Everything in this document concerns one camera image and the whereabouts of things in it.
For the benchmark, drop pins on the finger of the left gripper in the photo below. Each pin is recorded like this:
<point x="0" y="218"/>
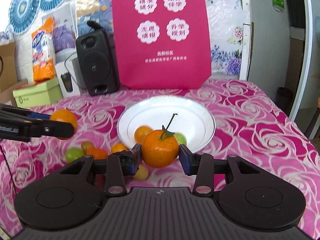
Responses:
<point x="23" y="112"/>
<point x="45" y="127"/>

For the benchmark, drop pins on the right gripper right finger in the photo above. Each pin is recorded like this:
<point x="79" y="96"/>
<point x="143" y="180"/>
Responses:
<point x="203" y="166"/>

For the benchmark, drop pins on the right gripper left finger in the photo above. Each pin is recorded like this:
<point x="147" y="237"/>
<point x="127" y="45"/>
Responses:
<point x="118" y="166"/>

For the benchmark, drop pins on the orange mandarin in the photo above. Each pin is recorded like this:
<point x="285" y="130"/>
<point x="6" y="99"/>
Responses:
<point x="97" y="153"/>

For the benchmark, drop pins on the large orange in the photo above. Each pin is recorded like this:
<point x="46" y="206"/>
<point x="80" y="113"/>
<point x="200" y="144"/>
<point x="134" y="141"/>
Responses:
<point x="64" y="115"/>

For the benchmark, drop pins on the orange tangerine with stem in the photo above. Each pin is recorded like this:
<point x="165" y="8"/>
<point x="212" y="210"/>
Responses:
<point x="160" y="148"/>

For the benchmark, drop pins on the small orange citrus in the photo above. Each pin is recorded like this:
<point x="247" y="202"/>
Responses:
<point x="118" y="147"/>

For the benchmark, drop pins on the yellow green small fruit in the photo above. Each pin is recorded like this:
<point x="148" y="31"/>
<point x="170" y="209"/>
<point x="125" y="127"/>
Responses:
<point x="142" y="173"/>

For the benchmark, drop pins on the brown cardboard box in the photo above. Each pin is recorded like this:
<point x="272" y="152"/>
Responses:
<point x="9" y="81"/>

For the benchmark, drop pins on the green apple in plate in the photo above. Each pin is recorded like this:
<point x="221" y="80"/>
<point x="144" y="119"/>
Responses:
<point x="180" y="138"/>

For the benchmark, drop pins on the light green cardboard box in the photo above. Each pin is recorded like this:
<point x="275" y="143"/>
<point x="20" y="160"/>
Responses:
<point x="38" y="94"/>

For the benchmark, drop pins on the small orange in plate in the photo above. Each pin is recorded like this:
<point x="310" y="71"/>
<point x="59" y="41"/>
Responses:
<point x="141" y="132"/>

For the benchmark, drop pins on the white round plate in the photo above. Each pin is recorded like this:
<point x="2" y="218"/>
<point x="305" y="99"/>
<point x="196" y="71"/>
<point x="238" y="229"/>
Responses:
<point x="180" y="114"/>

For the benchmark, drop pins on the white coffee cup box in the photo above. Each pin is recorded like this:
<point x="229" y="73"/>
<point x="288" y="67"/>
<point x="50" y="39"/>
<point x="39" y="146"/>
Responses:
<point x="70" y="78"/>

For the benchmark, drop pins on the pink rose tablecloth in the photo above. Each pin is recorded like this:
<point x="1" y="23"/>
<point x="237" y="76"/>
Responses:
<point x="248" y="124"/>

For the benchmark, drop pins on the orange white tissue pack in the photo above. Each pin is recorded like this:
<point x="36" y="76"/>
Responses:
<point x="43" y="52"/>

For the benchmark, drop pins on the black portable speaker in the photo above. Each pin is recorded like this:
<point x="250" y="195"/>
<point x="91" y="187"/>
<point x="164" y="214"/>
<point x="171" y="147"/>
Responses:
<point x="96" y="53"/>

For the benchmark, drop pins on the magenta non-woven tote bag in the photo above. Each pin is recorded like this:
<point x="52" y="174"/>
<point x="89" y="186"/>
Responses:
<point x="162" y="44"/>

